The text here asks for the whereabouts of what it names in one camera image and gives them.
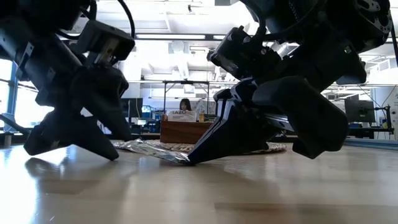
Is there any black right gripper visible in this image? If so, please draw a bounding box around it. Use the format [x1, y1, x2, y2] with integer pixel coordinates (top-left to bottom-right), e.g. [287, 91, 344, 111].
[187, 30, 368, 166]

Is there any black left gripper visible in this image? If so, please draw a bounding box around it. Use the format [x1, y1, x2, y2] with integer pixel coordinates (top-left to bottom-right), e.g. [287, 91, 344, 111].
[0, 27, 132, 162]

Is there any wooden three-compartment tray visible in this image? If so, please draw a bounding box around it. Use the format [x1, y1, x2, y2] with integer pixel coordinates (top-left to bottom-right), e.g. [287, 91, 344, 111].
[160, 120, 215, 145]

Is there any Ahmad blackcurrant burst tea packet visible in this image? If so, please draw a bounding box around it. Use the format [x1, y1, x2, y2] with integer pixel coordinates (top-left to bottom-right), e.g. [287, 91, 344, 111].
[113, 138, 191, 165]

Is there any person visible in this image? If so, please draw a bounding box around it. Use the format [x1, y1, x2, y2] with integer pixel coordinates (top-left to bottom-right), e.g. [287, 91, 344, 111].
[178, 98, 193, 112]

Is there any black computer monitor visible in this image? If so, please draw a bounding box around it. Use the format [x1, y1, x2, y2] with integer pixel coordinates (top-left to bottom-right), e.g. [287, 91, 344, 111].
[344, 98, 376, 124]
[121, 97, 144, 125]

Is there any large window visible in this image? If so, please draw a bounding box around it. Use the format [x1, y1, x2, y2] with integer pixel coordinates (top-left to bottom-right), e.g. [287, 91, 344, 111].
[0, 58, 55, 131]

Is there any round woven straw placemat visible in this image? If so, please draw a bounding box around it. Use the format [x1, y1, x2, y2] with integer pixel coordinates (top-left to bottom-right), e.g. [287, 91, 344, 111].
[113, 139, 287, 156]

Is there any dark office desk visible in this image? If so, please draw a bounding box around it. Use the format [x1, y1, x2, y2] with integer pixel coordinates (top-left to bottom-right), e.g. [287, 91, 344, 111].
[348, 126, 396, 140]

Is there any black metal rack frame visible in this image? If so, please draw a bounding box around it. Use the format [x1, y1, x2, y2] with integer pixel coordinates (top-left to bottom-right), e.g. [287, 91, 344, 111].
[162, 80, 211, 116]

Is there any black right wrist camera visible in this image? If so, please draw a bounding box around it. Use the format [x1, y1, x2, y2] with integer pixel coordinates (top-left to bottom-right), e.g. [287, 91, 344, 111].
[206, 26, 274, 80]

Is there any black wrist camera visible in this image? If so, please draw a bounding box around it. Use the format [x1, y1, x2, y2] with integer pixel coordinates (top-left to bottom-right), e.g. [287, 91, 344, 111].
[206, 26, 274, 80]
[75, 19, 137, 62]

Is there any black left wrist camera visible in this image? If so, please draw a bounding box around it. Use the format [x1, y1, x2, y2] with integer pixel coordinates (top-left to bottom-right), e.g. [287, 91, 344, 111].
[75, 19, 137, 62]

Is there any black left camera cable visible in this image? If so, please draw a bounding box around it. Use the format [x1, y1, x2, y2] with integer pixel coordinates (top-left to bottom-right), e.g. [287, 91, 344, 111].
[55, 0, 137, 40]

